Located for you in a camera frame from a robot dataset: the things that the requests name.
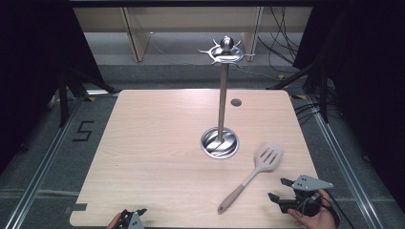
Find thin white cable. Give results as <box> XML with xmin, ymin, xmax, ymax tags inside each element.
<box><xmin>148</xmin><ymin>31</ymin><xmax>283</xmax><ymax>82</ymax></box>

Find aluminium floor rail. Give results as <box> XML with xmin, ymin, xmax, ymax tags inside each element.
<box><xmin>2</xmin><ymin>94</ymin><xmax>88</xmax><ymax>229</ymax></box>
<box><xmin>306</xmin><ymin>94</ymin><xmax>385</xmax><ymax>229</ymax></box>

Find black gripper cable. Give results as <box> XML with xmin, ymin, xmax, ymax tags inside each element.
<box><xmin>320</xmin><ymin>190</ymin><xmax>352</xmax><ymax>229</ymax></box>

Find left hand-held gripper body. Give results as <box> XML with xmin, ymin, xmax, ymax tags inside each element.
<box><xmin>116</xmin><ymin>210</ymin><xmax>146</xmax><ymax>229</ymax></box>

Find black curtain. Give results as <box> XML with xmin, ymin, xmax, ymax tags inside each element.
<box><xmin>291</xmin><ymin>0</ymin><xmax>405</xmax><ymax>204</ymax></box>
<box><xmin>0</xmin><ymin>0</ymin><xmax>111</xmax><ymax>175</ymax></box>

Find black metal stand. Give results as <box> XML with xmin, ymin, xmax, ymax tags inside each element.
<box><xmin>57</xmin><ymin>66</ymin><xmax>119</xmax><ymax>129</ymax></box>
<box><xmin>266</xmin><ymin>62</ymin><xmax>330</xmax><ymax>124</ymax></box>

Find black floor cables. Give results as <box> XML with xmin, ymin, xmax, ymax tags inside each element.
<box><xmin>293</xmin><ymin>100</ymin><xmax>323</xmax><ymax>126</ymax></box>

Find beige slotted silicone spatula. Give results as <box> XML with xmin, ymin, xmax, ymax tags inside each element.
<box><xmin>217</xmin><ymin>141</ymin><xmax>285</xmax><ymax>215</ymax></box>

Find metal utensil rack stand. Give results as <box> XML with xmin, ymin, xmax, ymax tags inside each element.
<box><xmin>197</xmin><ymin>35</ymin><xmax>256</xmax><ymax>160</ymax></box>

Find person's right hand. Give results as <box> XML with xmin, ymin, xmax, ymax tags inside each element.
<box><xmin>288</xmin><ymin>188</ymin><xmax>339</xmax><ymax>229</ymax></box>

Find bundle of black cables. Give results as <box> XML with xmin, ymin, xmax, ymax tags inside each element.
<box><xmin>256</xmin><ymin>6</ymin><xmax>305</xmax><ymax>66</ymax></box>

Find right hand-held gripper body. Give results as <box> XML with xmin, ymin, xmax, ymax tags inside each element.
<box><xmin>279</xmin><ymin>174</ymin><xmax>334</xmax><ymax>218</ymax></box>

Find person's left hand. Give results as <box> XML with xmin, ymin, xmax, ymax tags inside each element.
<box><xmin>106</xmin><ymin>212</ymin><xmax>124</xmax><ymax>229</ymax></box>

